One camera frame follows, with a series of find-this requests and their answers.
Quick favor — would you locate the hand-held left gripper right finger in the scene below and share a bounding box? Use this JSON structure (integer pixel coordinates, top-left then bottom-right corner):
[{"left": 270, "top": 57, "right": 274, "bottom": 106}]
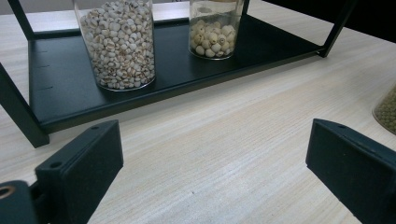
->
[{"left": 305, "top": 118, "right": 396, "bottom": 224}]

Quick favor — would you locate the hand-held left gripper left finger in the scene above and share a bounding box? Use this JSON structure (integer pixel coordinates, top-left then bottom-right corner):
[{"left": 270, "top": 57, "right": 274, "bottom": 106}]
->
[{"left": 35, "top": 119, "right": 124, "bottom": 224}]

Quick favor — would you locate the glass jar of green beans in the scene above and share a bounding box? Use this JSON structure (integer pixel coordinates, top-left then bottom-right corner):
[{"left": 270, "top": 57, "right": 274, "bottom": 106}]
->
[{"left": 371, "top": 83, "right": 396, "bottom": 136}]

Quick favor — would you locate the black metal shelf rack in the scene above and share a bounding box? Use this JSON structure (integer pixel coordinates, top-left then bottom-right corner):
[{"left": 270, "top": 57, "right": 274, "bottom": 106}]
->
[{"left": 0, "top": 0, "right": 358, "bottom": 149}]

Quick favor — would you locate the tall glass jar of barley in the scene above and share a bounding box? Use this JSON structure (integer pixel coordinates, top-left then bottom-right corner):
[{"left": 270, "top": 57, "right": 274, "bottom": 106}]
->
[{"left": 72, "top": 0, "right": 157, "bottom": 92}]

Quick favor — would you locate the glass jar of lotus seeds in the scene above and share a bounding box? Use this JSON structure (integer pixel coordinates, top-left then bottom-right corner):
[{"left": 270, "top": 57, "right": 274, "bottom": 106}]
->
[{"left": 188, "top": 0, "right": 246, "bottom": 61}]

